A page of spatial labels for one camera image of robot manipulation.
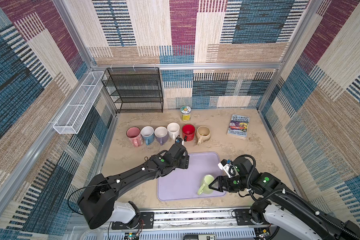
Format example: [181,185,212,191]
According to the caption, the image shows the red mug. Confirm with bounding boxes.
[182,124,196,142]

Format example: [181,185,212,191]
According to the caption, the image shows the pink patterned mug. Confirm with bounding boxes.
[126,127,143,148]

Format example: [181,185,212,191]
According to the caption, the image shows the black wire shelf rack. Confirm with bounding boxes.
[102,68,164,114]

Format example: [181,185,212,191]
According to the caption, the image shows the white wire mesh basket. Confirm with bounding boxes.
[53,72,105,135]

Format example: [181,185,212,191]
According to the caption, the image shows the light green mug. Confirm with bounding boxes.
[197,175,215,195]

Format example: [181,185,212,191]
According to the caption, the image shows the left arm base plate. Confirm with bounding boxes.
[111,212,155,230]

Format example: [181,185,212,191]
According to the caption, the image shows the white mug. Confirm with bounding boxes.
[167,123,180,140]

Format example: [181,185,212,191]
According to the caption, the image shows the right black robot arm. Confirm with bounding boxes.
[209,155,360,240]

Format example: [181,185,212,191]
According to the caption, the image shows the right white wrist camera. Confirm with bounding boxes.
[218,160,237,178]

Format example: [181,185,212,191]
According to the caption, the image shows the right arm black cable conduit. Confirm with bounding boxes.
[227,154,360,240]

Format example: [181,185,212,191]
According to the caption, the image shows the blue flowered mug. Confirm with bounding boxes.
[141,126,155,146]

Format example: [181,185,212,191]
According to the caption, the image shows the colourful paperback book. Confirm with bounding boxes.
[227,114,250,139]

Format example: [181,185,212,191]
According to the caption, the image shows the lavender mug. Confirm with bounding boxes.
[154,127,169,146]

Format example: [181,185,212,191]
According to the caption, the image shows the lavender plastic tray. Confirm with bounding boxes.
[157,152,226,202]

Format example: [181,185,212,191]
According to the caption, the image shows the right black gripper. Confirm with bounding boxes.
[208,175,250,194]

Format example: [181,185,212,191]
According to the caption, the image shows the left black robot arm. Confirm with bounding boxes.
[77,143,190,230]

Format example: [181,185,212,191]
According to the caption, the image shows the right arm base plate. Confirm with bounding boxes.
[231,208,269,226]

